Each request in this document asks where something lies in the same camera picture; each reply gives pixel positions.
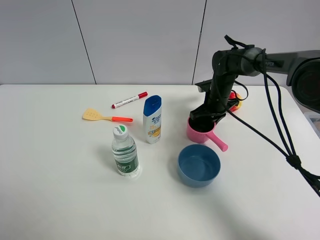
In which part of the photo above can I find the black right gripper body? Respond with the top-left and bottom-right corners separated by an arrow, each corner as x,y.
189,73 -> 237,125

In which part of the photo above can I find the pink saucepan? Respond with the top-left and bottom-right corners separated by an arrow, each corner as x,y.
186,117 -> 228,152

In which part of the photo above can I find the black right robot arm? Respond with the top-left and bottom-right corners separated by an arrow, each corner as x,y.
189,46 -> 320,120

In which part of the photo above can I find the rainbow coloured ball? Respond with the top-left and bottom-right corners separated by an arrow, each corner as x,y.
229,91 -> 242,112

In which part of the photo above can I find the white blue shampoo bottle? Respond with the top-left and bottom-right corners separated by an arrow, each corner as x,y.
143,95 -> 162,144

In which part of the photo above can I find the blue bowl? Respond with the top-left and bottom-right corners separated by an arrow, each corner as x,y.
177,144 -> 221,188

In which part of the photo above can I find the red white marker pen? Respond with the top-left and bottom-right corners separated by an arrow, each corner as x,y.
111,91 -> 148,109

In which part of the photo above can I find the clear plastic storage box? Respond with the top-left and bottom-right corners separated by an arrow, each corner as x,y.
304,112 -> 320,138

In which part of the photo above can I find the clear water bottle green label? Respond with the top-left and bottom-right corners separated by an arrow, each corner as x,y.
111,124 -> 140,177

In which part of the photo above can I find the black cable bundle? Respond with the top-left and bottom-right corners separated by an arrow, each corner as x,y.
215,34 -> 320,197

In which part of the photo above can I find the yellow spatula orange handle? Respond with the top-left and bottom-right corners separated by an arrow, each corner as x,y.
82,108 -> 134,123

